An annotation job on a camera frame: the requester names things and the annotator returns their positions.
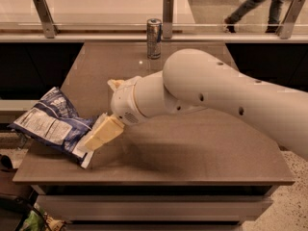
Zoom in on blue chip bag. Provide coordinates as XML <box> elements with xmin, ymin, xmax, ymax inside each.
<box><xmin>9</xmin><ymin>87</ymin><xmax>96</xmax><ymax>168</ymax></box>

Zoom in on right metal railing bracket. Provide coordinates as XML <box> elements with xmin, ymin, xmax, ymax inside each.
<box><xmin>277</xmin><ymin>0</ymin><xmax>306</xmax><ymax>39</ymax></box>

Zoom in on walking person legs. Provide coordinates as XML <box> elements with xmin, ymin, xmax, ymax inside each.
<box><xmin>223</xmin><ymin>0</ymin><xmax>286</xmax><ymax>34</ymax></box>

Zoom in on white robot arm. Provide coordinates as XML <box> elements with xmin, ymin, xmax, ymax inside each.
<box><xmin>77</xmin><ymin>49</ymin><xmax>308</xmax><ymax>160</ymax></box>

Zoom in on metal railing bracket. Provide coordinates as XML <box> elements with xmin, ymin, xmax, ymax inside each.
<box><xmin>277</xmin><ymin>0</ymin><xmax>306</xmax><ymax>39</ymax></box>
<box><xmin>163</xmin><ymin>0</ymin><xmax>174</xmax><ymax>39</ymax></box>
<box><xmin>33</xmin><ymin>0</ymin><xmax>58</xmax><ymax>39</ymax></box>

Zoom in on green bag on floor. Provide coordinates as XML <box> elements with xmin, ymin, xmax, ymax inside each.
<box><xmin>18</xmin><ymin>205</ymin><xmax>67</xmax><ymax>231</ymax></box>

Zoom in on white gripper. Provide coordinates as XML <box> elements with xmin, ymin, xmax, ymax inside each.
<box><xmin>77</xmin><ymin>76</ymin><xmax>147</xmax><ymax>152</ymax></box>

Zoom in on middle metal railing bracket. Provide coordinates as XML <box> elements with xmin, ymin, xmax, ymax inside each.
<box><xmin>163</xmin><ymin>0</ymin><xmax>174</xmax><ymax>39</ymax></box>

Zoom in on silver drink can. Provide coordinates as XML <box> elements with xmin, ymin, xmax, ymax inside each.
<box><xmin>146</xmin><ymin>18</ymin><xmax>162</xmax><ymax>59</ymax></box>

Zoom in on left metal railing bracket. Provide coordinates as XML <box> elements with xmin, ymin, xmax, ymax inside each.
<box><xmin>33</xmin><ymin>0</ymin><xmax>58</xmax><ymax>39</ymax></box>

